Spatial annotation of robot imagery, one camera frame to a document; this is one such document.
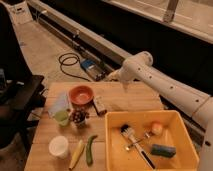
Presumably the metal utensil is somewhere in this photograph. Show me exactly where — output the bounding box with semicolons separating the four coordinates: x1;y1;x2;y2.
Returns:
125;132;154;151

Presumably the clear plastic bag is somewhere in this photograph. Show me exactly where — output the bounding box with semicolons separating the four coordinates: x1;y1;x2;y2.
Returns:
48;92;70;117

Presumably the blue green sponge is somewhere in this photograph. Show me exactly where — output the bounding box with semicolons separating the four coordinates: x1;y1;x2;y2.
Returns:
151;144;176;158

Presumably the green cucumber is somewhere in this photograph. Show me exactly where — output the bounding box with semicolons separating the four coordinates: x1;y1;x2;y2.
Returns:
86;135;98;166

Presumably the blue power box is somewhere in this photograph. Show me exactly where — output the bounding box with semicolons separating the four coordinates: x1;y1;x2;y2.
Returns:
80;59;105;81

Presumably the white box on floor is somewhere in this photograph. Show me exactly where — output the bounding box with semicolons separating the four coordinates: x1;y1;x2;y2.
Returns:
7;1;33;26

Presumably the black dish brush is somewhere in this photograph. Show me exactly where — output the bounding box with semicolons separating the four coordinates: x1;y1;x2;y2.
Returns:
120;124;155;169

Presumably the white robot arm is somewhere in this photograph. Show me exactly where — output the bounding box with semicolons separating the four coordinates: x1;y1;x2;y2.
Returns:
107;51;213;171

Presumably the yellow plastic bin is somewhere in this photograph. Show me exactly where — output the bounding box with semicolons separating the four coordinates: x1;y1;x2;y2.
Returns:
105;110;199;171

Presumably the small brown box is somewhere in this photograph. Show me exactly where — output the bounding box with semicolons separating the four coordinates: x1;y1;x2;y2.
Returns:
93;96;107;116

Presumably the black coiled cable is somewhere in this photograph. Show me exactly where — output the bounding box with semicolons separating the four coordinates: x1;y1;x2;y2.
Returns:
58;52;93;83

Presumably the green cup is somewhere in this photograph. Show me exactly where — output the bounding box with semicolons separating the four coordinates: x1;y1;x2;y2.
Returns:
54;111;69;126

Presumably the red bowl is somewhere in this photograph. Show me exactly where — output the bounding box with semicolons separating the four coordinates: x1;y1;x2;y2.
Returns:
68;85;94;105

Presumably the white cup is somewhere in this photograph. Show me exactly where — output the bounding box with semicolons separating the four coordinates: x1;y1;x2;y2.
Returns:
48;136;69;159

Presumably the peach fruit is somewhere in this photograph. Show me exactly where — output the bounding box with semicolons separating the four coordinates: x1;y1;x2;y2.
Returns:
151;122;163;135

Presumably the dark grape bunch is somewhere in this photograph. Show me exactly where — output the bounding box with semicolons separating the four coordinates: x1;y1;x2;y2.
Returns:
70;109;89;128

